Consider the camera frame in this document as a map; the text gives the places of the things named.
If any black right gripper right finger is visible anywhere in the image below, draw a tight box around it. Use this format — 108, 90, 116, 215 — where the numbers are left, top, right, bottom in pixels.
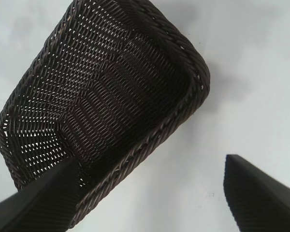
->
223, 154, 290, 232

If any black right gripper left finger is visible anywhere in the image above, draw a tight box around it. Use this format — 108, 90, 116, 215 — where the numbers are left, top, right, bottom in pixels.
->
0, 157, 87, 232

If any dark brown wicker basket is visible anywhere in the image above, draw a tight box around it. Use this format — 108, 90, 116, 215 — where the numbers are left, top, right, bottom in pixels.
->
0, 0, 211, 229

